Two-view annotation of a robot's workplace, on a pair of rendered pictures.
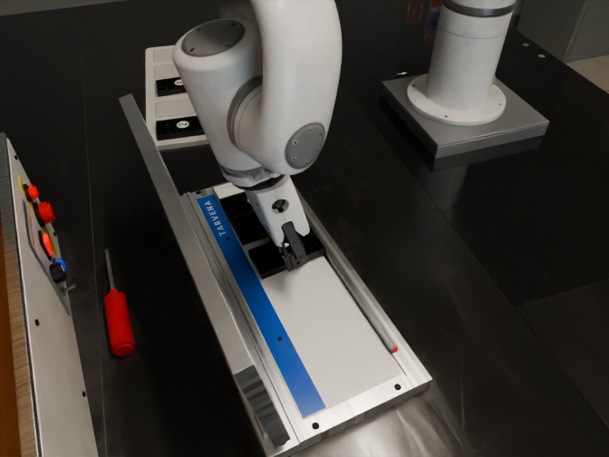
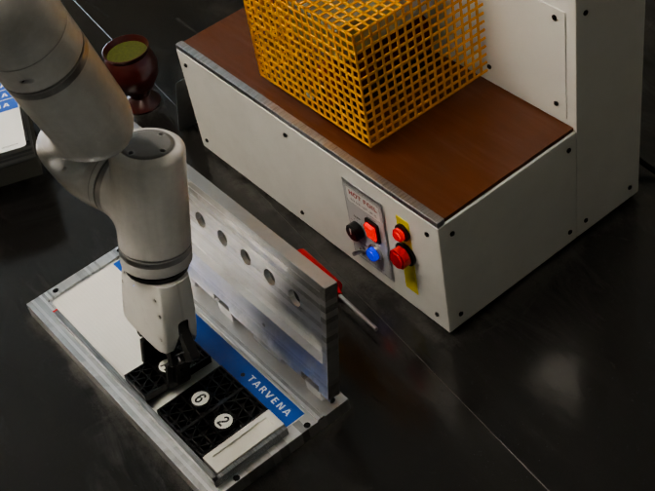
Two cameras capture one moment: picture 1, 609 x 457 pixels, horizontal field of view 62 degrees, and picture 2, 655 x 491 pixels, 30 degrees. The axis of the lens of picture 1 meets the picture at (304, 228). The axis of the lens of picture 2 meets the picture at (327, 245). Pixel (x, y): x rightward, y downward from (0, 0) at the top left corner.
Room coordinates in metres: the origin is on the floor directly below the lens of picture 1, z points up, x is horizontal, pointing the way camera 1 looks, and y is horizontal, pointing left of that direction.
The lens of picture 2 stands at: (1.52, 0.16, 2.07)
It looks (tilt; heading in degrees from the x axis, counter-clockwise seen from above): 44 degrees down; 175
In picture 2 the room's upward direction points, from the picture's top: 12 degrees counter-clockwise
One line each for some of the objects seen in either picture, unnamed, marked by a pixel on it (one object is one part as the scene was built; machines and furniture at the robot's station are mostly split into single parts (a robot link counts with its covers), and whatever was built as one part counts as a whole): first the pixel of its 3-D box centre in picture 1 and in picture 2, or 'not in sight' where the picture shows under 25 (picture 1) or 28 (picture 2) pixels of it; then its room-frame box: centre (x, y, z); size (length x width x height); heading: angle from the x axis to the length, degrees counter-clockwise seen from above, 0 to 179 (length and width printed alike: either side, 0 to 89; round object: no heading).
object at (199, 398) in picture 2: (266, 221); (201, 400); (0.54, 0.06, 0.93); 0.10 x 0.05 x 0.01; 116
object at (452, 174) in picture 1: (531, 148); not in sight; (0.79, -0.43, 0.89); 0.62 x 0.52 x 0.03; 19
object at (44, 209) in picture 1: (44, 212); (401, 256); (0.48, 0.34, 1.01); 0.03 x 0.02 x 0.03; 26
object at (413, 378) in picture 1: (275, 277); (177, 350); (0.44, 0.04, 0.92); 0.44 x 0.21 x 0.04; 26
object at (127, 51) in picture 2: not in sight; (134, 76); (-0.12, 0.06, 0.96); 0.09 x 0.09 x 0.11
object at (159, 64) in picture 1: (210, 86); not in sight; (0.98, 0.20, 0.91); 0.40 x 0.27 x 0.01; 13
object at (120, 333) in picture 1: (114, 296); (334, 291); (0.41, 0.26, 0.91); 0.18 x 0.03 x 0.03; 22
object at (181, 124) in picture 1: (183, 127); not in sight; (0.81, 0.23, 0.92); 0.10 x 0.05 x 0.01; 104
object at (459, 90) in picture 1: (465, 54); not in sight; (0.89, -0.30, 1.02); 0.19 x 0.19 x 0.18
